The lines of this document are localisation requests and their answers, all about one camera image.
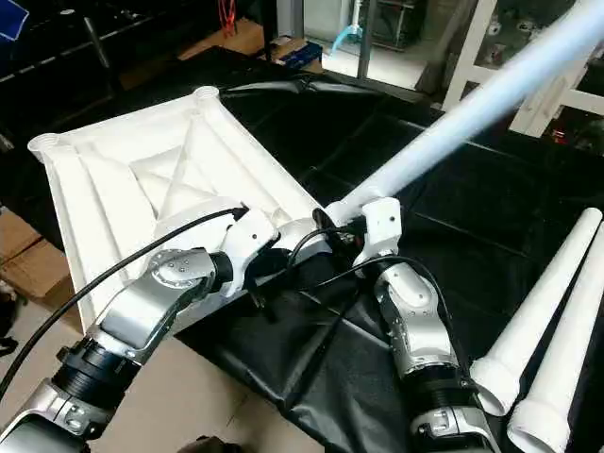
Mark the white plastic table leg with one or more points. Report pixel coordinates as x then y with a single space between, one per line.
472 113
538 311
566 368

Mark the white plastic table top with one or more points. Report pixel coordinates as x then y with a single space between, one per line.
113 179

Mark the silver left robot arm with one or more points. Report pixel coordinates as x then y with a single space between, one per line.
132 321

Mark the black work mat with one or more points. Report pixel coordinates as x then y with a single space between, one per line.
377 142

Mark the small blue box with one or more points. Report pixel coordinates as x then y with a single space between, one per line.
300 54

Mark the light blue hanger hook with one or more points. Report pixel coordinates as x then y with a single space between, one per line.
344 36

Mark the cardboard box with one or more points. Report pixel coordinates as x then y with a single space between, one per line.
226 40

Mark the white drawer cabinet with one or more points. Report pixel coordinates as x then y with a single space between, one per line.
528 85

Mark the blue bag on shelf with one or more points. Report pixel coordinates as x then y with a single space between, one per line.
11 17

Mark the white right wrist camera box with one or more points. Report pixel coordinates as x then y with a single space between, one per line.
377 231

